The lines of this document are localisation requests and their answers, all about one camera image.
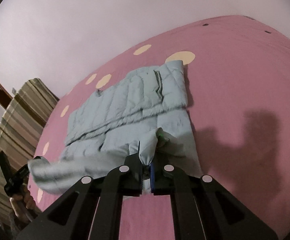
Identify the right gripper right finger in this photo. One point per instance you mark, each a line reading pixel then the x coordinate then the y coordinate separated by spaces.
pixel 201 207

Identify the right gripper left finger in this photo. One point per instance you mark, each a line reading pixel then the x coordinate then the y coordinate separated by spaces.
pixel 90 209

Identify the light blue puffer jacket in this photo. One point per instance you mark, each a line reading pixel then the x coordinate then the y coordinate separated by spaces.
pixel 144 112

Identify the person's left hand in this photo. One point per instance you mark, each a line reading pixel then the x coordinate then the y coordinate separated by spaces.
pixel 24 206

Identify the striped fabric headboard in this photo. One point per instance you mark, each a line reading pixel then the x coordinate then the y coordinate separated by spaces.
pixel 21 127

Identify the pink polka dot bedsheet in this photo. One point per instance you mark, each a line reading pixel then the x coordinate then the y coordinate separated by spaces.
pixel 238 84

